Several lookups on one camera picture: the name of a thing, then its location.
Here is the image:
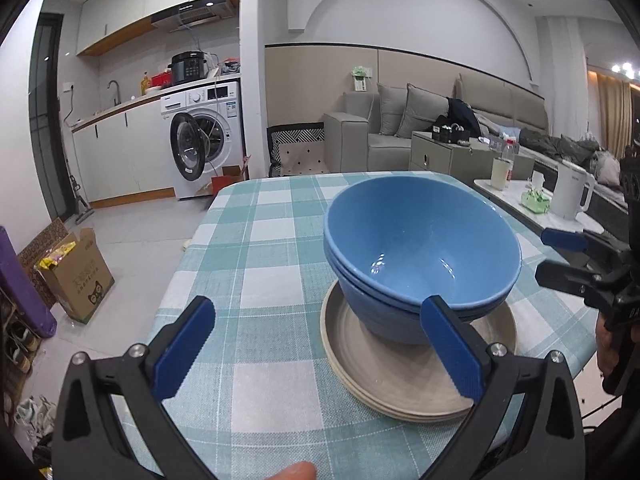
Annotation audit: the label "black pressure cooker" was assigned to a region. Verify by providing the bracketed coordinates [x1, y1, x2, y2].
[171, 51, 208, 86]

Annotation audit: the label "green tissue pack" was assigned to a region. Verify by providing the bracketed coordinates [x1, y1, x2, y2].
[520, 187, 552, 215]

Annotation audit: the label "black box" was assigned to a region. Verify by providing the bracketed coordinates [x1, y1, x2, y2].
[431, 115, 471, 143]

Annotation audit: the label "red box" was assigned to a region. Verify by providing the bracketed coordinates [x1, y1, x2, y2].
[210, 155, 249, 196]

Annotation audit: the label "dark jacket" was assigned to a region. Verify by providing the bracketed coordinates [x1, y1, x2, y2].
[446, 97, 482, 138]

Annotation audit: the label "dark glass door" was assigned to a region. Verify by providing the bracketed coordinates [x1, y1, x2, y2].
[29, 12, 76, 221]

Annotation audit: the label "marble coffee table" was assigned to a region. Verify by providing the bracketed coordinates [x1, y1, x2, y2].
[472, 177, 631, 241]

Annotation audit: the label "grey sofa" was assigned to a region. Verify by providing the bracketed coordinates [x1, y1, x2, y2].
[322, 72, 626, 201]

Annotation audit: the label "person's left hand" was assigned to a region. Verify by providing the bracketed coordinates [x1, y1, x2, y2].
[272, 461, 317, 480]

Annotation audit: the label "white kettle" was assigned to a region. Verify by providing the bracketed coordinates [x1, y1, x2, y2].
[550, 160, 597, 221]

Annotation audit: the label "purple bag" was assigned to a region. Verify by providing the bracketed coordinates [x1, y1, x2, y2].
[0, 225, 58, 338]

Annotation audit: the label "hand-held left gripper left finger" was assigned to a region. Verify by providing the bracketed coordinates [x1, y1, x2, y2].
[56, 296, 217, 480]

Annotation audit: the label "shoe rack with shoes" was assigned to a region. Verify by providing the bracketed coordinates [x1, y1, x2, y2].
[0, 300, 43, 376]

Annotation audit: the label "white cabinets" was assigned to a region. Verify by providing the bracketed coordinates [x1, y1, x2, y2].
[71, 102, 176, 208]
[75, 0, 241, 57]

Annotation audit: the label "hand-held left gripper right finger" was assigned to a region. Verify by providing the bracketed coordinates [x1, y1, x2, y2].
[420, 296, 585, 480]

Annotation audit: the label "wooden shoe rack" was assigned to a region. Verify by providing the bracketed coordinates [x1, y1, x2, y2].
[0, 285, 43, 376]

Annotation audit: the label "cardboard box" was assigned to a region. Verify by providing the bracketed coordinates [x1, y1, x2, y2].
[37, 227, 116, 324]

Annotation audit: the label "range hood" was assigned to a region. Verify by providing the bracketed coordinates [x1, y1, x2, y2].
[151, 0, 236, 31]

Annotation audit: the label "wall control panel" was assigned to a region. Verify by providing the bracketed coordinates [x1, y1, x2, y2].
[350, 64, 373, 92]

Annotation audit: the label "cream cup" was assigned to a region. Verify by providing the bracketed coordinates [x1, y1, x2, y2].
[491, 157, 511, 191]

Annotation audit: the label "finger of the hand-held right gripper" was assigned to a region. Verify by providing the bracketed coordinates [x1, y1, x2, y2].
[534, 259, 622, 307]
[541, 227, 623, 261]

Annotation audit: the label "upright vacuum cleaner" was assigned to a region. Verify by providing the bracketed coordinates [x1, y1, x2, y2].
[62, 115, 96, 225]

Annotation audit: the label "black patterned folding chair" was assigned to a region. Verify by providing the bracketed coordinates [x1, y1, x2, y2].
[266, 122, 328, 178]

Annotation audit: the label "cream plate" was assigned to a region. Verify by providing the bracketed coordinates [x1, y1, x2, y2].
[322, 310, 516, 417]
[320, 280, 517, 408]
[340, 360, 481, 422]

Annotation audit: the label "grey cushion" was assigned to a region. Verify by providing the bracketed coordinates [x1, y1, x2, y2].
[397, 83, 451, 139]
[377, 83, 416, 136]

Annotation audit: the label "person's right hand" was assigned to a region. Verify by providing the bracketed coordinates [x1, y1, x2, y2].
[595, 310, 614, 377]

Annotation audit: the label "light blue bowl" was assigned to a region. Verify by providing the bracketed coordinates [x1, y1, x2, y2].
[323, 176, 522, 311]

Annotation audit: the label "white upper cabinets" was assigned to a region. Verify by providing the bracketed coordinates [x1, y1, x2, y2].
[75, 0, 241, 57]

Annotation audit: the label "plastic bottle red label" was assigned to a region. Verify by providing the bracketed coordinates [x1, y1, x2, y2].
[501, 137, 518, 183]

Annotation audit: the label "grey clothes pile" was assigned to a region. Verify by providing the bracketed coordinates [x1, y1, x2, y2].
[520, 127, 621, 186]

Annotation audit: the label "white lower cabinets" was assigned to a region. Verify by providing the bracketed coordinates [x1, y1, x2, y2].
[71, 102, 176, 208]

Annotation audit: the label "brown patterned carton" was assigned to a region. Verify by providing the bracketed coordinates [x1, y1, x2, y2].
[17, 217, 71, 306]

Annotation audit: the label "yellow snack packets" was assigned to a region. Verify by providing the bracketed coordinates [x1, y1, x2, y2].
[39, 242, 78, 271]

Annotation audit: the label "grey cabinet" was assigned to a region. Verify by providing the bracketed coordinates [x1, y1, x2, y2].
[409, 130, 536, 181]

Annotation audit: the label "white washing machine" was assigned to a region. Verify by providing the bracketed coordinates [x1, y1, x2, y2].
[160, 80, 246, 200]

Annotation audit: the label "beige curtain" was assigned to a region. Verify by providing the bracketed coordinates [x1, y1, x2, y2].
[597, 72, 633, 146]

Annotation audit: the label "dark blue bowl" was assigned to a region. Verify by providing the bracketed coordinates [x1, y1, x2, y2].
[340, 280, 501, 346]
[324, 245, 518, 320]

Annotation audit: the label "teal checked tablecloth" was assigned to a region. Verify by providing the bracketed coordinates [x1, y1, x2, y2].
[122, 172, 601, 480]

